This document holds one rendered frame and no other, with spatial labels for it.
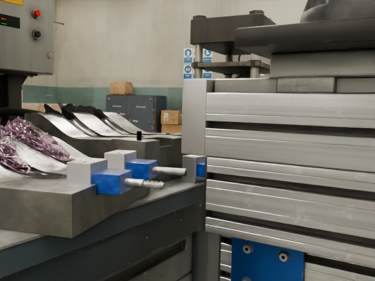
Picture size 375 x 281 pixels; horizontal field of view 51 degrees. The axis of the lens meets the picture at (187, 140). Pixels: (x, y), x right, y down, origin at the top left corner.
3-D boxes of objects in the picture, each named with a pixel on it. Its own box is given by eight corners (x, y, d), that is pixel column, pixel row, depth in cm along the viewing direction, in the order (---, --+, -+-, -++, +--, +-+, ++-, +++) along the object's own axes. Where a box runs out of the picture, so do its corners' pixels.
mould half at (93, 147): (210, 170, 98) (211, 116, 97) (144, 187, 76) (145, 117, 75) (72, 153, 125) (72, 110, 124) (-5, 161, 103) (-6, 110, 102)
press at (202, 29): (285, 169, 601) (292, 32, 582) (255, 187, 464) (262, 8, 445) (228, 164, 644) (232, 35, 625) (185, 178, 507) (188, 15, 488)
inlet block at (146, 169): (189, 185, 65) (190, 153, 65) (181, 192, 60) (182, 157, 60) (117, 180, 69) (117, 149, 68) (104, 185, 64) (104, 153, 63)
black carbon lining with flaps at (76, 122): (177, 142, 96) (177, 103, 95) (134, 148, 82) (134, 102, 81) (77, 134, 114) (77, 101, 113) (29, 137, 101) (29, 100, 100)
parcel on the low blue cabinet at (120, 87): (134, 95, 829) (134, 81, 827) (124, 95, 800) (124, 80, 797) (118, 95, 848) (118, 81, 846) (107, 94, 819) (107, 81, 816)
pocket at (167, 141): (173, 155, 84) (173, 138, 83) (158, 158, 79) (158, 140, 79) (155, 153, 86) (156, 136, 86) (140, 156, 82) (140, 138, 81)
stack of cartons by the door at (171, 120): (204, 153, 774) (205, 111, 767) (197, 155, 745) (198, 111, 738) (167, 150, 813) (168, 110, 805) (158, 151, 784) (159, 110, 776)
